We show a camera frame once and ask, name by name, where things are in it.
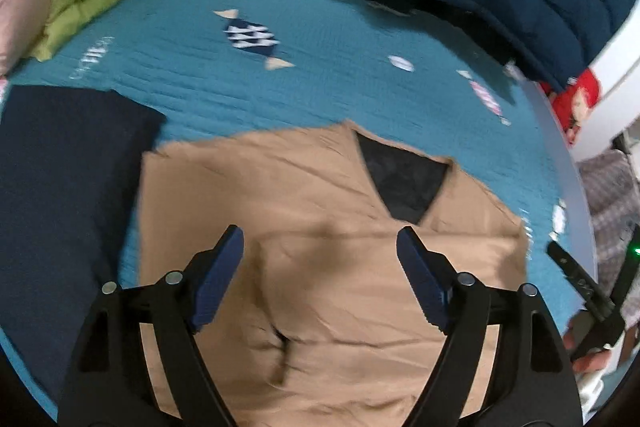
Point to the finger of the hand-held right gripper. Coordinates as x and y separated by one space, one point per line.
575 272

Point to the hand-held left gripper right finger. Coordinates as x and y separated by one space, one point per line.
420 272

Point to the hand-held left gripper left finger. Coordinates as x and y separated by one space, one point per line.
220 272

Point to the tan garment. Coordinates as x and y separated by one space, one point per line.
325 217

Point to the person's right hand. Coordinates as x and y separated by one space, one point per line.
592 361

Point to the grey patterned cloth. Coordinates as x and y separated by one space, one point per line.
605 192

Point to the red printed object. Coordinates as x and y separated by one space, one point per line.
580 102

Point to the dark navy folded garment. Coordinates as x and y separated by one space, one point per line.
60 167

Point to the teal printed bedspread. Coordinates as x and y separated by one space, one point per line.
310 2

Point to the pink pillow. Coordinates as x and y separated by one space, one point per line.
20 17

